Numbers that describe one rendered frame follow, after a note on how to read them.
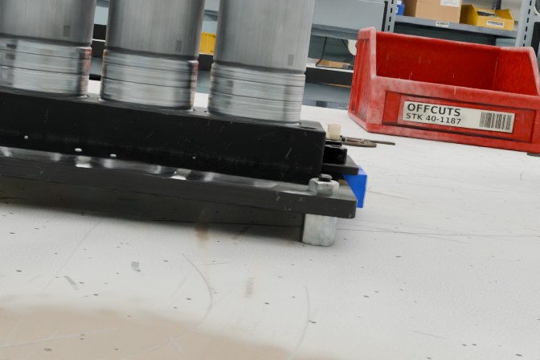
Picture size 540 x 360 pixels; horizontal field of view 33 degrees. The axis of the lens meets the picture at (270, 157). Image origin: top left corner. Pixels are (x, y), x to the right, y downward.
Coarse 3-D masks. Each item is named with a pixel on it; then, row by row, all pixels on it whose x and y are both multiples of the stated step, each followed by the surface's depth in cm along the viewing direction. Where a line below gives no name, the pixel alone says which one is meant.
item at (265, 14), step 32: (224, 0) 22; (256, 0) 22; (288, 0) 22; (224, 32) 22; (256, 32) 22; (288, 32) 22; (224, 64) 22; (256, 64) 22; (288, 64) 22; (224, 96) 22; (256, 96) 22; (288, 96) 22
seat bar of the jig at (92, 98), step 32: (0, 96) 22; (32, 96) 22; (64, 96) 22; (96, 96) 24; (0, 128) 22; (32, 128) 22; (64, 128) 22; (96, 128) 22; (128, 128) 22; (160, 128) 22; (192, 128) 22; (224, 128) 22; (256, 128) 22; (288, 128) 22; (320, 128) 23; (256, 160) 22; (288, 160) 22; (320, 160) 22
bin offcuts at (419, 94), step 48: (384, 48) 60; (432, 48) 60; (480, 48) 60; (528, 48) 54; (384, 96) 49; (432, 96) 49; (480, 96) 49; (528, 96) 49; (480, 144) 50; (528, 144) 50
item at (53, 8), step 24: (0, 0) 22; (24, 0) 22; (48, 0) 22; (72, 0) 22; (0, 24) 22; (24, 24) 22; (48, 24) 22; (72, 24) 22; (0, 48) 22; (24, 48) 22; (48, 48) 22; (72, 48) 22; (0, 72) 22; (24, 72) 22; (48, 72) 22; (72, 72) 23; (72, 96) 23
